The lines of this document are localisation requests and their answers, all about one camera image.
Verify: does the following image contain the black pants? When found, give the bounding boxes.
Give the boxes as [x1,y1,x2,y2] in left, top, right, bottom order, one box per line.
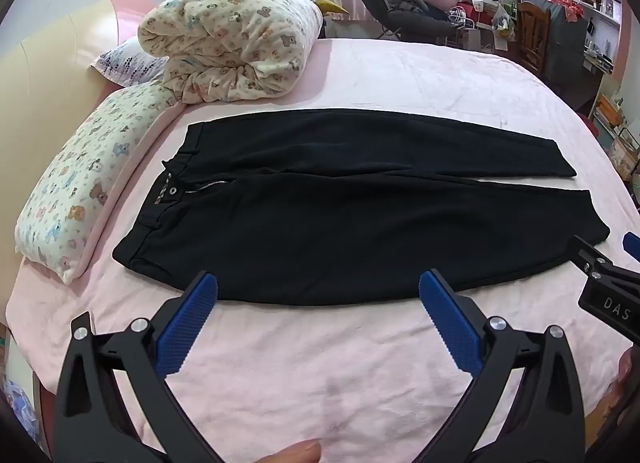
[112,108,611,306]

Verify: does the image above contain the cardboard box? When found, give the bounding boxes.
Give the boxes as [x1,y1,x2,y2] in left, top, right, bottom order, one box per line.
[610,128,640,180]

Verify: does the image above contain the cream and pink headboard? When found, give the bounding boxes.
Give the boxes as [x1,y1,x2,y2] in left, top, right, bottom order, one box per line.
[0,0,151,264]

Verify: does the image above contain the person's right hand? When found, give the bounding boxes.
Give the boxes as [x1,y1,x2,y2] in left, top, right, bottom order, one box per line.
[585,348,640,463]

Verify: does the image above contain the person's left hand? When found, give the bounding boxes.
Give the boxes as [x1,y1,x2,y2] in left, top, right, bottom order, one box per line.
[267,439,323,463]

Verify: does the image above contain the wooden chair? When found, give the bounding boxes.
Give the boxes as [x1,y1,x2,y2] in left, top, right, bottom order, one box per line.
[515,0,552,76]

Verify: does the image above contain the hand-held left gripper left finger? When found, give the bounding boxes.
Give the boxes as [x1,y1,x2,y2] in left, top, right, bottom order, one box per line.
[52,270,219,463]

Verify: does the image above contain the dark grey furniture cover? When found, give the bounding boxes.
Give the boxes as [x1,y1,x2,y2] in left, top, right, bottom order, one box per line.
[544,0,590,89]

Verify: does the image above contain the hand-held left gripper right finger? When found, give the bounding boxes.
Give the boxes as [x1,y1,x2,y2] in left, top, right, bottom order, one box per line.
[419,268,586,463]

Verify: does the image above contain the clear plastic bag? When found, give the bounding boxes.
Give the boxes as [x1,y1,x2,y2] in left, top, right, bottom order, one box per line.
[492,3,517,42]

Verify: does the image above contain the purple floral pillow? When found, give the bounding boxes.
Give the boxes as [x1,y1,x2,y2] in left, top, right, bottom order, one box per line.
[90,36,168,89]

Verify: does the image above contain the red floral cloth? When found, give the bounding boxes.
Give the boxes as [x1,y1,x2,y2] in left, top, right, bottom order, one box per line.
[542,0,582,21]

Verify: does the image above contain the white paper bag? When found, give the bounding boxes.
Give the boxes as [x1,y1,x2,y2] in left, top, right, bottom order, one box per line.
[452,26,483,51]

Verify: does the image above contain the pink bed blanket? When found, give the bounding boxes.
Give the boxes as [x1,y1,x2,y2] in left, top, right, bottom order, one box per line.
[5,36,640,463]

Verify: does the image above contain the bear print pillow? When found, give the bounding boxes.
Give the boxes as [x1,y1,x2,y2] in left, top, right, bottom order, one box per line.
[15,80,178,286]

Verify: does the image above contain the folded bear print quilt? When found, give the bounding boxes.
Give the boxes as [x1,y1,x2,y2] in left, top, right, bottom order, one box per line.
[137,0,323,105]

